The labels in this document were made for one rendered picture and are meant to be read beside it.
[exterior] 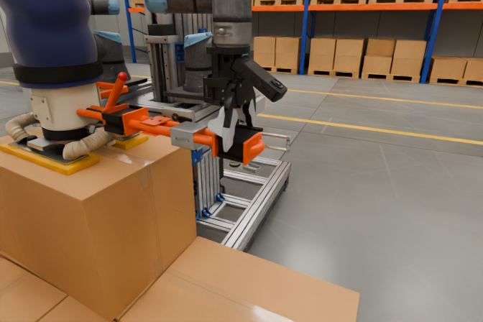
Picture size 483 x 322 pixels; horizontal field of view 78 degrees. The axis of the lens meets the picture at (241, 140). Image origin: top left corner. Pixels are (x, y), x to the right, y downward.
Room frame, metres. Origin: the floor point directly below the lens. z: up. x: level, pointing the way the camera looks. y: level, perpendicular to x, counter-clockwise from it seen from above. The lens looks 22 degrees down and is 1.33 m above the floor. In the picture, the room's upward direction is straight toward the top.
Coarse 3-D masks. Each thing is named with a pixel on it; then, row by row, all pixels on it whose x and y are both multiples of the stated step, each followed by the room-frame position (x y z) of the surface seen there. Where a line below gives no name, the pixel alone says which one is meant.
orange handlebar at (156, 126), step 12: (96, 84) 1.21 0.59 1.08; (108, 84) 1.18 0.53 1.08; (108, 96) 1.06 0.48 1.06; (96, 108) 0.86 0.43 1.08; (132, 120) 0.74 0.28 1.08; (144, 120) 0.72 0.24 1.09; (156, 120) 0.72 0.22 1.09; (168, 120) 0.73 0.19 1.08; (144, 132) 0.71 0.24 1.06; (156, 132) 0.69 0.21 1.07; (168, 132) 0.67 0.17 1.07; (204, 132) 0.67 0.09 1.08; (204, 144) 0.62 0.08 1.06
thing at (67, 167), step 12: (12, 144) 0.84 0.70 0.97; (24, 144) 0.84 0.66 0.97; (60, 144) 0.79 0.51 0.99; (24, 156) 0.79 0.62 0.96; (36, 156) 0.77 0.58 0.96; (48, 156) 0.76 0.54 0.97; (60, 156) 0.76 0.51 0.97; (84, 156) 0.76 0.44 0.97; (96, 156) 0.77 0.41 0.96; (60, 168) 0.70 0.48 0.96; (72, 168) 0.71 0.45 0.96; (84, 168) 0.73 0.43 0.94
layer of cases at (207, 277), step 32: (0, 256) 0.83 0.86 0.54; (192, 256) 0.83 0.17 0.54; (224, 256) 0.83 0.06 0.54; (0, 288) 0.69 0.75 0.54; (32, 288) 0.69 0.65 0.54; (160, 288) 0.69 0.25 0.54; (192, 288) 0.69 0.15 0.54; (224, 288) 0.69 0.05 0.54; (256, 288) 0.69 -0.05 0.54; (288, 288) 0.69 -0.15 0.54; (320, 288) 0.69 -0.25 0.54; (0, 320) 0.59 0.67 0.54; (32, 320) 0.59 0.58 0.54; (64, 320) 0.59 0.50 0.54; (96, 320) 0.59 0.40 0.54; (128, 320) 0.59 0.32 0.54; (160, 320) 0.59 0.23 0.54; (192, 320) 0.59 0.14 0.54; (224, 320) 0.59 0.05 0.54; (256, 320) 0.59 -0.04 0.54; (288, 320) 0.59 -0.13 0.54; (320, 320) 0.59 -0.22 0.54; (352, 320) 0.59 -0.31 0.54
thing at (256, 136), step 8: (240, 128) 0.64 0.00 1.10; (216, 136) 0.59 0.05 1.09; (240, 136) 0.59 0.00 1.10; (248, 136) 0.59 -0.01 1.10; (256, 136) 0.59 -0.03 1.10; (216, 144) 0.59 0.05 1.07; (240, 144) 0.57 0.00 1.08; (248, 144) 0.56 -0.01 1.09; (216, 152) 0.59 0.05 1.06; (224, 152) 0.59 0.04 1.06; (232, 152) 0.58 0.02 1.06; (240, 152) 0.57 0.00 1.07; (248, 152) 0.56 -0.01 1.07; (240, 160) 0.56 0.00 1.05; (248, 160) 0.56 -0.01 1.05
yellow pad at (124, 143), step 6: (114, 138) 0.90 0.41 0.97; (120, 138) 0.90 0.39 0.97; (126, 138) 0.90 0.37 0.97; (132, 138) 0.91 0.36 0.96; (138, 138) 0.91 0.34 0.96; (144, 138) 0.93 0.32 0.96; (114, 144) 0.88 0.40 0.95; (120, 144) 0.87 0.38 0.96; (126, 144) 0.86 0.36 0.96; (132, 144) 0.88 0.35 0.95
